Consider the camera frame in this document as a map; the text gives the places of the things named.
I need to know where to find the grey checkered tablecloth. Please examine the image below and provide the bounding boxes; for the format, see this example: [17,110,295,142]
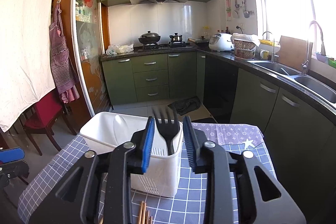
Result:
[18,122,275,223]

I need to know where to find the white rice cooker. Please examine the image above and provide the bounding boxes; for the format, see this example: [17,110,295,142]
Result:
[209,33,234,52]

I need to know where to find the red wooden chair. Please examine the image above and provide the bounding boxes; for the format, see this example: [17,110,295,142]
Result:
[23,89,77,156]

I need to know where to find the black plastic fork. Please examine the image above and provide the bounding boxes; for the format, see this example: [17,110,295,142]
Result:
[152,108,180,156]

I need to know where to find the steel kitchen faucet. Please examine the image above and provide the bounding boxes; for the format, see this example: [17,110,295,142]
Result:
[301,20,326,76]

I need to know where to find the wooden cutting board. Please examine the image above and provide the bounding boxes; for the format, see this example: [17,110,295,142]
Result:
[277,36,306,71]

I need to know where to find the small black pot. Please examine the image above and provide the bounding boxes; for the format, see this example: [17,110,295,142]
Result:
[169,32,183,43]

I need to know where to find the white hanging cloth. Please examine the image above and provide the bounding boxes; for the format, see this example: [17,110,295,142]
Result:
[0,0,55,132]

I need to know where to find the patterned covered basket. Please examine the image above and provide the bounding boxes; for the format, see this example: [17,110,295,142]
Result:
[231,33,260,60]

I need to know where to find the green lower kitchen cabinets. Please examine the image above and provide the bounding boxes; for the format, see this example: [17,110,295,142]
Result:
[100,49,335,223]

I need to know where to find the dark floor mat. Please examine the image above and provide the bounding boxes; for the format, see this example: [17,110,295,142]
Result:
[168,96,201,116]

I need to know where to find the steel double sink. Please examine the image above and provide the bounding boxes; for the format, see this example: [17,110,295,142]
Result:
[248,60,335,105]

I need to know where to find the black wok with lid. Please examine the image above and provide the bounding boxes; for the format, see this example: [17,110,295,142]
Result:
[138,31,161,45]

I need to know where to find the light wooden chopstick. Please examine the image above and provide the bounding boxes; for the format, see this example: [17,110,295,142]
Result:
[141,202,146,224]
[137,201,144,224]

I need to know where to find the white plastic bags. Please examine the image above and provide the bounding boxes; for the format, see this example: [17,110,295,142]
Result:
[105,43,134,56]

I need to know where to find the hanging ladle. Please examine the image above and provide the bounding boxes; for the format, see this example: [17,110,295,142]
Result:
[243,0,249,18]

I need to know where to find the checkered hanging apron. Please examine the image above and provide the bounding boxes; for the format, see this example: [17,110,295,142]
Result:
[49,2,80,104]

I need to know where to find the yellow mug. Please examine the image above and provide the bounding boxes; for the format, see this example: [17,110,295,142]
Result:
[260,50,269,60]

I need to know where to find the glass sliding door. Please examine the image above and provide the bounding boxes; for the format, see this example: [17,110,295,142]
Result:
[71,0,110,117]

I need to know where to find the black frying pan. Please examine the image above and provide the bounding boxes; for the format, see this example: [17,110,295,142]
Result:
[188,36,210,47]

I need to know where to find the brown ridged chopstick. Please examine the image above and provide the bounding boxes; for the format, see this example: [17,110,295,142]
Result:
[145,210,150,224]

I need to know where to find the white plastic utensil holder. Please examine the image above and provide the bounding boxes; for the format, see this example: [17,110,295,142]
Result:
[80,112,183,197]

